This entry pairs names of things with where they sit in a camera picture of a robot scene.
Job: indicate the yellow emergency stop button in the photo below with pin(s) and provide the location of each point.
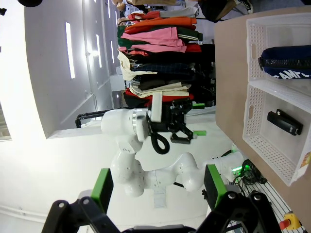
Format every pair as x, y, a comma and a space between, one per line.
292, 219

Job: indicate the black clothes rack frame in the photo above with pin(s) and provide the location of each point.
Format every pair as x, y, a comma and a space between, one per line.
90, 115

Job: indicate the grey folded garment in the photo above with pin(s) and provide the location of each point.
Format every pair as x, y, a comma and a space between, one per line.
179, 12

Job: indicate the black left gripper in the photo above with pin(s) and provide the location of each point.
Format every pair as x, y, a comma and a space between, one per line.
167, 119

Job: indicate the wall window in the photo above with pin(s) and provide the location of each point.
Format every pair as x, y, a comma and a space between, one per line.
5, 121

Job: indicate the yellow orange basket sticker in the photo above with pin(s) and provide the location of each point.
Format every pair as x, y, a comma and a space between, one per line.
306, 160

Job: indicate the navy campus pencil case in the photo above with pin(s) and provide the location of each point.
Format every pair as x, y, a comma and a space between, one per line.
286, 55

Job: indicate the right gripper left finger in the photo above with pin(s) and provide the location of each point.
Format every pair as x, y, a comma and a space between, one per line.
102, 189

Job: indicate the bright red garment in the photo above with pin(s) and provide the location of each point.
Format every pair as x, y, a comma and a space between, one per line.
181, 98

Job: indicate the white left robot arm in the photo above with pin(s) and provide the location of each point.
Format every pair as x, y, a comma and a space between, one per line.
116, 121

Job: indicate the black stapler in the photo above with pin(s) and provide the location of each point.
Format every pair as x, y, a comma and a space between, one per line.
281, 121

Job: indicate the green garment with stripes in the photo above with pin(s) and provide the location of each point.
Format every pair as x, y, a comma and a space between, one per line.
190, 35

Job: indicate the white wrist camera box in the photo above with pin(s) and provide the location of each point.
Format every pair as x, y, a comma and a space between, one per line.
156, 108

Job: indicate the black dome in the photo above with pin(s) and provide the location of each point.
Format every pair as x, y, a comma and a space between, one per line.
30, 2

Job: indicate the seated person in black skirt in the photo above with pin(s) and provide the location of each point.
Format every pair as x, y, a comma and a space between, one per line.
213, 9

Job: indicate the white perforated plastic basket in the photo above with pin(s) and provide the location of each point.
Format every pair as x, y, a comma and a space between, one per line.
279, 31

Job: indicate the beige folded garment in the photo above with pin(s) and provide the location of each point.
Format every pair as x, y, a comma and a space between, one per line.
160, 91

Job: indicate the orange garment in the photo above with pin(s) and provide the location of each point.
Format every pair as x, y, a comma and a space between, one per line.
160, 23

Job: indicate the cream garment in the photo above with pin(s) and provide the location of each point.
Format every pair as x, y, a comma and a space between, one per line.
126, 65

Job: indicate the coral red garment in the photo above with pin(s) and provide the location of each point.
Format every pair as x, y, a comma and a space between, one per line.
143, 15

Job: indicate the white perforated basket with sticker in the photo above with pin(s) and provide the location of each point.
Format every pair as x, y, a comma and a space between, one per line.
262, 145

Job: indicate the white paper tag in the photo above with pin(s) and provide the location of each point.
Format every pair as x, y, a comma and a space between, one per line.
159, 199

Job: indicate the aluminium profile frame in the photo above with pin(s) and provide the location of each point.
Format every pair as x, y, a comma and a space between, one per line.
269, 194

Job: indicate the black camera on tripod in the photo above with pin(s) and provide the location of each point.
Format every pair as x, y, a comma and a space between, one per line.
2, 11

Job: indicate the navy plaid garment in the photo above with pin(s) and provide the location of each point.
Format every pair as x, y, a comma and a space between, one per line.
167, 69

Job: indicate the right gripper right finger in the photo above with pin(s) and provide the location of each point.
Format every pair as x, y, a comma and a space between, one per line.
213, 187

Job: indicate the dark green garment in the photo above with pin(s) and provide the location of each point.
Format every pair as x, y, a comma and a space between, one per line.
124, 42

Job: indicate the black white sneaker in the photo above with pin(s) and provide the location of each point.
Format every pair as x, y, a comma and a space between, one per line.
246, 4

